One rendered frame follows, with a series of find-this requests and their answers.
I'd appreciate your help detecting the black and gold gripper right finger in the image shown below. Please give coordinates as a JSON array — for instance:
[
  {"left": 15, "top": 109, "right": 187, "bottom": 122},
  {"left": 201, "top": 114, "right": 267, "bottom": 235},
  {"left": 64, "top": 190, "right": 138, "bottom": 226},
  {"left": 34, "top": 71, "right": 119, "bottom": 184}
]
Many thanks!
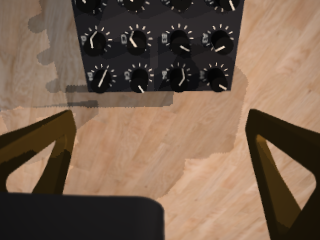
[{"left": 245, "top": 109, "right": 320, "bottom": 240}]

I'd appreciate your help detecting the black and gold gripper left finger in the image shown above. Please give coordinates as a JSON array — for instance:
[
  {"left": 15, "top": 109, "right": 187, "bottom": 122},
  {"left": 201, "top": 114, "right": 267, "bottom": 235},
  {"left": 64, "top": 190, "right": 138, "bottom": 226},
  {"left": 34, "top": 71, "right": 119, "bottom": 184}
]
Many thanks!
[{"left": 0, "top": 110, "right": 76, "bottom": 194}]

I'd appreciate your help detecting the black knob box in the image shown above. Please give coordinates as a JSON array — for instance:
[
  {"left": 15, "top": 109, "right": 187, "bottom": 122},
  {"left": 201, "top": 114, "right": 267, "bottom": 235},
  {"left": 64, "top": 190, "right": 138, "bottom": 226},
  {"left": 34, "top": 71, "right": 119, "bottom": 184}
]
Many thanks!
[{"left": 71, "top": 0, "right": 245, "bottom": 94}]

